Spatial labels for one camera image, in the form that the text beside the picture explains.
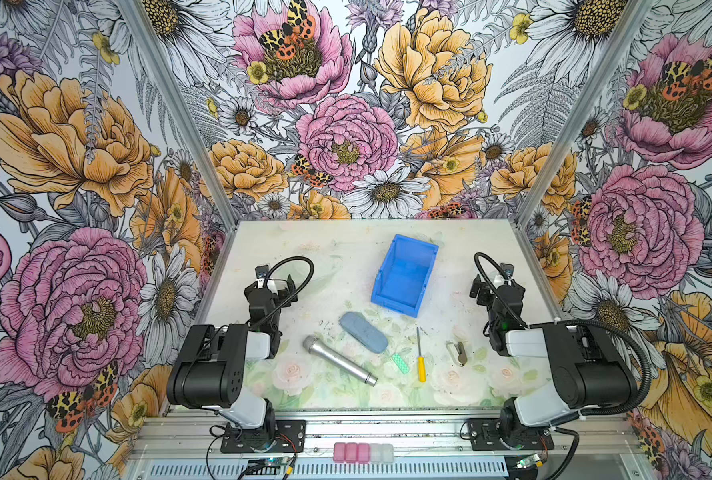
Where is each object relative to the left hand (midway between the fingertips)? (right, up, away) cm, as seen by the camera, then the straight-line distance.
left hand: (276, 285), depth 94 cm
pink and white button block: (+27, -37, -22) cm, 51 cm away
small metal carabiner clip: (+54, -19, -7) cm, 58 cm away
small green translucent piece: (+38, -22, -10) cm, 45 cm away
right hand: (+67, 0, 0) cm, 67 cm away
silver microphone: (+14, -17, -8) cm, 23 cm away
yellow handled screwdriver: (+43, -24, -11) cm, 50 cm away
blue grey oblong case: (+27, -13, -4) cm, 30 cm away
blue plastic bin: (+42, +2, +15) cm, 44 cm away
